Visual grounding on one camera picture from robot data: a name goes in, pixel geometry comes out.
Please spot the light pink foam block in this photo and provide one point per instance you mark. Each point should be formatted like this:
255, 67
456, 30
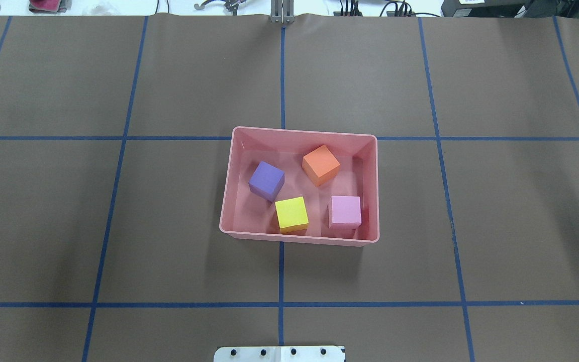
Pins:
344, 212

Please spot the grey pink cloth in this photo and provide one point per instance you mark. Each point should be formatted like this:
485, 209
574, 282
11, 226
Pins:
49, 6

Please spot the orange foam block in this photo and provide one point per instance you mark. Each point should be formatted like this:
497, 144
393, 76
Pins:
321, 165

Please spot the yellow foam block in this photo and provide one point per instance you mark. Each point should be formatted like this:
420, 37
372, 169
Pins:
291, 215

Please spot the black box device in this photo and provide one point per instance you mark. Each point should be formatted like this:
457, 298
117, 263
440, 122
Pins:
481, 9

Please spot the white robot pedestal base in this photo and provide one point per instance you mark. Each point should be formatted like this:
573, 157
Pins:
281, 353

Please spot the aluminium frame post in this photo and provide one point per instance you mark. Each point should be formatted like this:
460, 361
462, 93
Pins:
282, 12

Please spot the pink plastic bin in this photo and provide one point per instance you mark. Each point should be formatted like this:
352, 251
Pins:
247, 216

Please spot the purple foam block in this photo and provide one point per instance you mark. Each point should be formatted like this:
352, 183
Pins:
266, 181

